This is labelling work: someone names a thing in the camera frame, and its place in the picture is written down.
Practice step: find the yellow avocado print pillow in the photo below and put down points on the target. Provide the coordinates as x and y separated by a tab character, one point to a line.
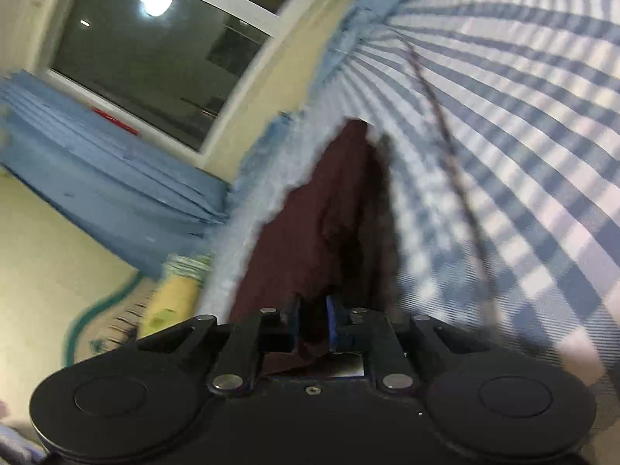
174	300

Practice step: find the white teal bed headboard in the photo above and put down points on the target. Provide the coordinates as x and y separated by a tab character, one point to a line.
121	315

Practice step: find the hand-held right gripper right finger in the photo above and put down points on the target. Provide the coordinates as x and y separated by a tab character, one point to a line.
332	324

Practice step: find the blue white checked bed sheet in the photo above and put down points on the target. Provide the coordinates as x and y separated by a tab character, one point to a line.
508	155

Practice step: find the maroon printed sweatshirt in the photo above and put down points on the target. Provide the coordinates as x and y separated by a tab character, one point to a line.
315	223

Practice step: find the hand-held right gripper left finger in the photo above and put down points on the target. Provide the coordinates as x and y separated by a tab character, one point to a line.
296	324

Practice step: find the white framed window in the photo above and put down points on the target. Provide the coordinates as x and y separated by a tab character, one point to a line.
155	58

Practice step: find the light blue cloth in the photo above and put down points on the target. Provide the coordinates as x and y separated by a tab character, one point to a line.
271	140
346	58

